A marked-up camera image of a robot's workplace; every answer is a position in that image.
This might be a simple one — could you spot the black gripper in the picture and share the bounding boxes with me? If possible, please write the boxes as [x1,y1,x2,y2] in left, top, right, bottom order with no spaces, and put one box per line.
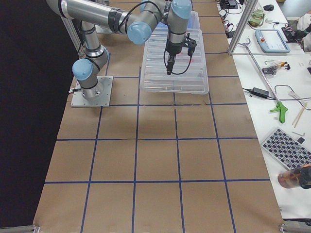
[165,33,196,75]

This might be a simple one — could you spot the clear ribbed box lid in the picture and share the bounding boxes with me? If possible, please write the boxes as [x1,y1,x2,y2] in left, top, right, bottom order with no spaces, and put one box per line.
[140,28,209,95]

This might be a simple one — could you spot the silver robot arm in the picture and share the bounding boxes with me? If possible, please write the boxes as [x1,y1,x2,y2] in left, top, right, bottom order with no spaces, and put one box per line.
[47,0,196,100]

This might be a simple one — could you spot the clear plastic storage box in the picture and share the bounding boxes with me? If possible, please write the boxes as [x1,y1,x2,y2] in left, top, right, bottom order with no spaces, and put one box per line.
[154,10,200,35]

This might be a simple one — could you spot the black power adapter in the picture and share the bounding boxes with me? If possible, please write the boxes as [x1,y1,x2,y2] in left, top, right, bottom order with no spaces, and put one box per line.
[243,87,275,100]

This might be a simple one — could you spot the right teach pendant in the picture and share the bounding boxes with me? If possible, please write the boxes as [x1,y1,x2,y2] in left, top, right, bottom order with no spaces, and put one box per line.
[255,29,291,53]

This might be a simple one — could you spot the silver reacher grabber tool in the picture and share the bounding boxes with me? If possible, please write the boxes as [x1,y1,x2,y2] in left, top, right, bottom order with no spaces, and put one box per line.
[238,37,288,123]

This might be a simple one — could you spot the wooden chopsticks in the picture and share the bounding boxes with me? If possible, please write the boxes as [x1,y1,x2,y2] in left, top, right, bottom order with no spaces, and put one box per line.
[292,102,308,128]

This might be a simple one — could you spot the checkered calibration board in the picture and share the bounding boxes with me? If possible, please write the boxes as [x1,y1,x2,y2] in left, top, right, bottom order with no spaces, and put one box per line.
[261,128,311,170]

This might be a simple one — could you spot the amber plastic bottle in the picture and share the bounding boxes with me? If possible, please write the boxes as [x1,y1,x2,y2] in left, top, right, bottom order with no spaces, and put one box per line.
[277,165,311,189]

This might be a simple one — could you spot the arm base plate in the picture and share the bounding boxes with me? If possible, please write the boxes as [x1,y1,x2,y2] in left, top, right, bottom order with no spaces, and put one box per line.
[71,76,113,107]

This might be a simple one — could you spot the aluminium frame post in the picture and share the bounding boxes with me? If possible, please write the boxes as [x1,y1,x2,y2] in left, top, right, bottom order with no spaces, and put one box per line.
[228,0,258,55]

